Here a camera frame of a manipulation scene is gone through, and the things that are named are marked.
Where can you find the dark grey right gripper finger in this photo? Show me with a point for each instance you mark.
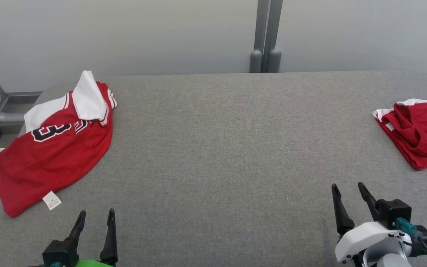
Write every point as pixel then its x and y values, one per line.
pixel 341 215
pixel 368 198

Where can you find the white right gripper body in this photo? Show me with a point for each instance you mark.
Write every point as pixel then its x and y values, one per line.
pixel 361 237

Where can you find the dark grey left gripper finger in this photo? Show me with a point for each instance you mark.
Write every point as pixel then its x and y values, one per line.
pixel 109 241
pixel 77 230

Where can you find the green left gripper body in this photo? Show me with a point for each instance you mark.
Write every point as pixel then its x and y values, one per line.
pixel 91 264

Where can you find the red white basketball jersey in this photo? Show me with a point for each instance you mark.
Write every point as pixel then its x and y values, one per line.
pixel 50 163

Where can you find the red shorts with white trim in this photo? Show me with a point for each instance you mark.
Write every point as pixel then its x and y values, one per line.
pixel 424 137

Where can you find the grey fabric sofa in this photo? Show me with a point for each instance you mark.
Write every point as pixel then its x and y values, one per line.
pixel 217 167

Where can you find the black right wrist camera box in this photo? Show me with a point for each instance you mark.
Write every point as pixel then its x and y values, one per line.
pixel 393 211

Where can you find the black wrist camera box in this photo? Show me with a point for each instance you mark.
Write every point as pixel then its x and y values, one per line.
pixel 393 211
pixel 59 254

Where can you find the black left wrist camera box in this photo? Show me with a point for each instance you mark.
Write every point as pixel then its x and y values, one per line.
pixel 59 254

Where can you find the grey double aluminium wall post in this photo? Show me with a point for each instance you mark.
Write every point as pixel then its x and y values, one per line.
pixel 265 37

